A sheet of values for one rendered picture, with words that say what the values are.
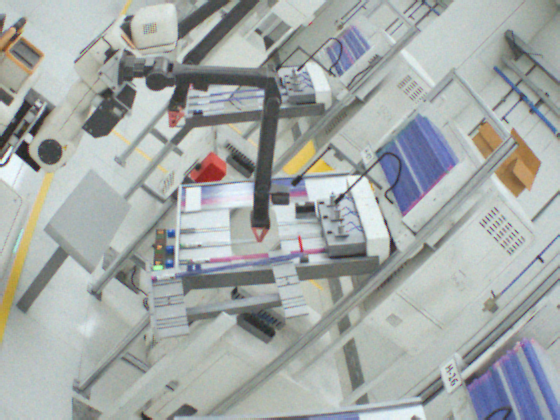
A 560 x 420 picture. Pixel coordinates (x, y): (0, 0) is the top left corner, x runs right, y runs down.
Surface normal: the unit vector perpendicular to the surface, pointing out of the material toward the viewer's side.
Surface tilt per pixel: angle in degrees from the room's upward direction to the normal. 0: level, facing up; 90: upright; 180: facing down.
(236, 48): 90
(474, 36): 90
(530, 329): 90
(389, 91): 90
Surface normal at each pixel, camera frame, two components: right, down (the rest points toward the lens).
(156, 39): 0.07, 0.47
